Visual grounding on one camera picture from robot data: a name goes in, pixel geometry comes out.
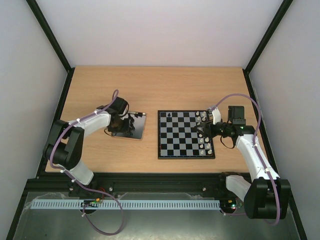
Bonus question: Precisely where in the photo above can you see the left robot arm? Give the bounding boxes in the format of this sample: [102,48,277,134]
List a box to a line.
[42,96,130,186]

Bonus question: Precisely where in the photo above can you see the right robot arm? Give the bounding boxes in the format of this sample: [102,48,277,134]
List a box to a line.
[195,106,291,222]

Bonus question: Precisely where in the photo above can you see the metal tray wooden rim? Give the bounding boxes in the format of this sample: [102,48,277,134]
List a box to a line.
[107,111,147,140]

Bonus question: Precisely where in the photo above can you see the black white chessboard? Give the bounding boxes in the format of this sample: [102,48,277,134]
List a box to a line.
[157,110,216,160]

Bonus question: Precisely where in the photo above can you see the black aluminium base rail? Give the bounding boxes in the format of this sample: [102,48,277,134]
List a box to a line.
[23,172,235,199]

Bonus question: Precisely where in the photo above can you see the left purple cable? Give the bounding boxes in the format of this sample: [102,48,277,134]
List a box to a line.
[49,89,125,236]

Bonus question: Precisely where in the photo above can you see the purple cable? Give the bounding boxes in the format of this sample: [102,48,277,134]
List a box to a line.
[209,93,282,226]
[49,89,125,236]

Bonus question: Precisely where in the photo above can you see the white slotted cable duct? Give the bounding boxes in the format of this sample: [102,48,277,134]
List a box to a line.
[30,199,220,210]

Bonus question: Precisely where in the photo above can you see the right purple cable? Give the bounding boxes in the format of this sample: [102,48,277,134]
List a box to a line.
[209,93,282,226]

